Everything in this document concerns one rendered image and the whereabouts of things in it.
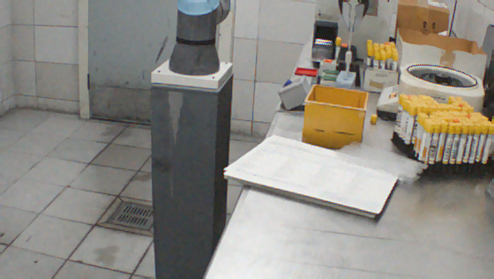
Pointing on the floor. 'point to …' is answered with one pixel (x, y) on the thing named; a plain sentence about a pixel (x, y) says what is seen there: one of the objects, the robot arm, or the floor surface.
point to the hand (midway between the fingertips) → (351, 27)
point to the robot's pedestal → (189, 175)
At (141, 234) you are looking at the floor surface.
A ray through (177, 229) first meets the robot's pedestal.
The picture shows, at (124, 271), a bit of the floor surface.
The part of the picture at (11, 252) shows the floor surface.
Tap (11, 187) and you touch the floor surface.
